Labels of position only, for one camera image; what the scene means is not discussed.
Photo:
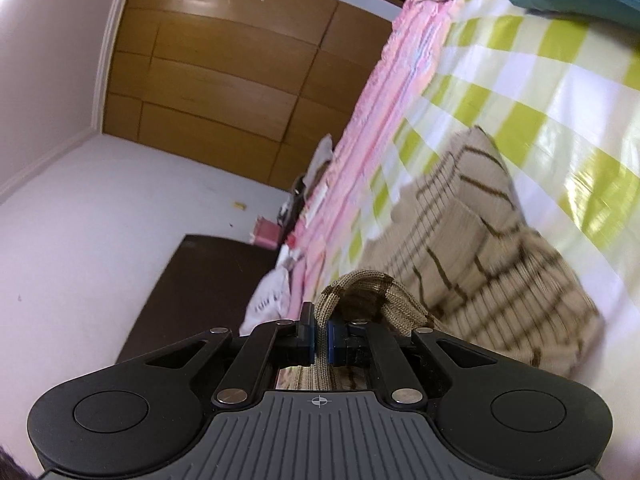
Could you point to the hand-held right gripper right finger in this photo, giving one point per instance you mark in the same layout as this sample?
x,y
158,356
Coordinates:
x,y
331,342

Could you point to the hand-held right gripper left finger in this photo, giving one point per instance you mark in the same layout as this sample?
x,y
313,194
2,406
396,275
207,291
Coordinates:
x,y
311,345

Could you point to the beige brown-striped knit sweater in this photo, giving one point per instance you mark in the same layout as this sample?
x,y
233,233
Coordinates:
x,y
475,260

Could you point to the white pink-spotted pillow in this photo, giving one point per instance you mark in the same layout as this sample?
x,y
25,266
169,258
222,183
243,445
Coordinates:
x,y
267,300

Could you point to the pink storage box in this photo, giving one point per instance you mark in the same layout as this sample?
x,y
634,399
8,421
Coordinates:
x,y
265,232

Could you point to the dark brown headboard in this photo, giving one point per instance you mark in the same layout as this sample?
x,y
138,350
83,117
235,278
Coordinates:
x,y
200,285

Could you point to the grey cloth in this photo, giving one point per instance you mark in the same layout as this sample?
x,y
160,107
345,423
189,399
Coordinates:
x,y
321,160

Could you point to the pink striped blanket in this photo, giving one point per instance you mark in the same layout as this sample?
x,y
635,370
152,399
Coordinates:
x,y
380,110

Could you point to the wooden wardrobe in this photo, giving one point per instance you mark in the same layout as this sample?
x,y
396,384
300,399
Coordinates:
x,y
225,60

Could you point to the yellow white checked bed sheet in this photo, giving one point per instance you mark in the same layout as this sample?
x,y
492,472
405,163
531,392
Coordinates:
x,y
550,85

